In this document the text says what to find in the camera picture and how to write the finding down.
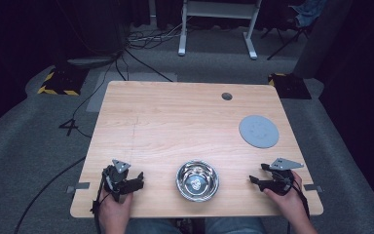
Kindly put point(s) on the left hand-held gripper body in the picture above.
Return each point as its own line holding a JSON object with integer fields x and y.
{"x": 117, "y": 182}

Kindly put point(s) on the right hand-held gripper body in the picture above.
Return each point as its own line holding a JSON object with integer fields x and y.
{"x": 282, "y": 182}

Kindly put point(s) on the person's right hand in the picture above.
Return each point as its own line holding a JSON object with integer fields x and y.
{"x": 290, "y": 203}

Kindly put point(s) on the person's left hand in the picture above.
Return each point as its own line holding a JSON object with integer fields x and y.
{"x": 113, "y": 213}

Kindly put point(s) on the grey tape strip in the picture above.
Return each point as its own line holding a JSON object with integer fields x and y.
{"x": 313, "y": 187}
{"x": 79, "y": 187}

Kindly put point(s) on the grey round disc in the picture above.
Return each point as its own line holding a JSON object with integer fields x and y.
{"x": 258, "y": 131}

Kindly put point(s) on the person's blue jeans legs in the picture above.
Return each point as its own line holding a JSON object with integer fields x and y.
{"x": 233, "y": 226}

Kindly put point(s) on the shiny steel bowl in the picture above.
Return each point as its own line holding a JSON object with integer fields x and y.
{"x": 197, "y": 181}

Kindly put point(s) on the black round stand base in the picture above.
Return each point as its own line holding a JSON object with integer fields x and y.
{"x": 91, "y": 61}

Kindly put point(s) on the folding chair with blue cloth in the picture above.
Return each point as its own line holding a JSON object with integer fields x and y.
{"x": 305, "y": 14}

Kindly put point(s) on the black yellow striped base plate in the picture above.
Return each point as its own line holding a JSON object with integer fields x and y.
{"x": 63, "y": 83}
{"x": 290, "y": 86}

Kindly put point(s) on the white metal desk frame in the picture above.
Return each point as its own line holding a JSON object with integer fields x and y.
{"x": 219, "y": 9}

